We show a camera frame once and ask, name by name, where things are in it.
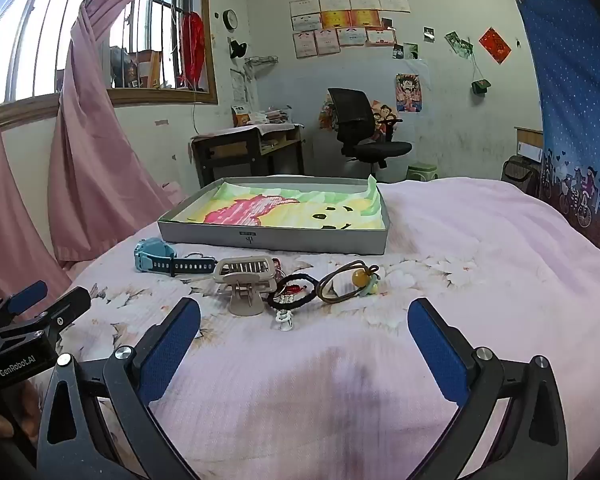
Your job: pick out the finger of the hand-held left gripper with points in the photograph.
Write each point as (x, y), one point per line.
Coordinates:
(62, 305)
(27, 296)

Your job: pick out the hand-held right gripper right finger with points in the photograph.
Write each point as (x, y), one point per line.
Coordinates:
(437, 355)

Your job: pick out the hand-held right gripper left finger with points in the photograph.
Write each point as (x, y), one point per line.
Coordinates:
(170, 350)

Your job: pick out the blue wrist watch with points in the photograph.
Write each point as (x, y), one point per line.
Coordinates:
(152, 255)

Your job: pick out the beige hair claw clip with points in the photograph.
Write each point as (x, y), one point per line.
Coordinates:
(245, 272)

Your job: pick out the grey shallow box tray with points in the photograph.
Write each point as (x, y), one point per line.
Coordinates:
(290, 241)

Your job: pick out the person's left hand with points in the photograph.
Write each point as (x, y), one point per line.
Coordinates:
(25, 410)

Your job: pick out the pink floral blanket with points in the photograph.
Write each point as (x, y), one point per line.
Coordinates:
(330, 385)

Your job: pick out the small white clip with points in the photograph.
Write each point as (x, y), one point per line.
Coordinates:
(284, 321)

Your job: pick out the coloured bear drawing paper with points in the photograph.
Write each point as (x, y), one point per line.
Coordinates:
(280, 210)

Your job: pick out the green plastic stool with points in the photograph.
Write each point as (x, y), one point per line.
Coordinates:
(422, 172)

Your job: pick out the dark bin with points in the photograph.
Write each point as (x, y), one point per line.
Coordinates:
(520, 175)

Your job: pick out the dark wooden desk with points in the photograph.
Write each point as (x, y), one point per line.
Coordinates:
(230, 147)

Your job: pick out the wooden cabinet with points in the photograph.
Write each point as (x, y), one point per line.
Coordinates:
(529, 140)

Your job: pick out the orange carton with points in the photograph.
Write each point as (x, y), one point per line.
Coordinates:
(240, 116)

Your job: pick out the cartoon group poster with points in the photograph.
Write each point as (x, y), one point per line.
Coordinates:
(382, 115)

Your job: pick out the orange box on sill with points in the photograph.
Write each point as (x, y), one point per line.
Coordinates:
(145, 67)

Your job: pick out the black office chair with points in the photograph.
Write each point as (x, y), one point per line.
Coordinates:
(352, 115)

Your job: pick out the stack of books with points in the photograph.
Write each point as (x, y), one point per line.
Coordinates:
(272, 116)

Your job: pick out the barred window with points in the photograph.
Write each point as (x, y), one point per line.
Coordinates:
(30, 35)

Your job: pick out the cartoon figure poster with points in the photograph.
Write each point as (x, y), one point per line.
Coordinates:
(409, 92)

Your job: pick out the green hanging pouch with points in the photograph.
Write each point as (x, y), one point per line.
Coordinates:
(480, 86)

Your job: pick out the blue printed curtain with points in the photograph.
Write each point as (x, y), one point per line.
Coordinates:
(575, 110)

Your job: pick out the red hanging ornament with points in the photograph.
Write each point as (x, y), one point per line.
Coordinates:
(192, 45)

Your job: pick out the red diamond paper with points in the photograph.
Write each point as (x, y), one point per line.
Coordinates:
(495, 46)

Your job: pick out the white wall paper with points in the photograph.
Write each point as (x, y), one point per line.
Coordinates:
(238, 85)

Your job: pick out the pair of wall photos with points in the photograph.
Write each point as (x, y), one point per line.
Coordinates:
(405, 51)

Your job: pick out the green wall photos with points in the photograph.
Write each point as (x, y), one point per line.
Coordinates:
(459, 44)

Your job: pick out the small wall photo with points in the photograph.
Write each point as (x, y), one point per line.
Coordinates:
(428, 33)

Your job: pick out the round wall clock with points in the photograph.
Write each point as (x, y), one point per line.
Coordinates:
(230, 19)

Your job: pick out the group of wall certificates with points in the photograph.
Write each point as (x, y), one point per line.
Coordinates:
(340, 25)

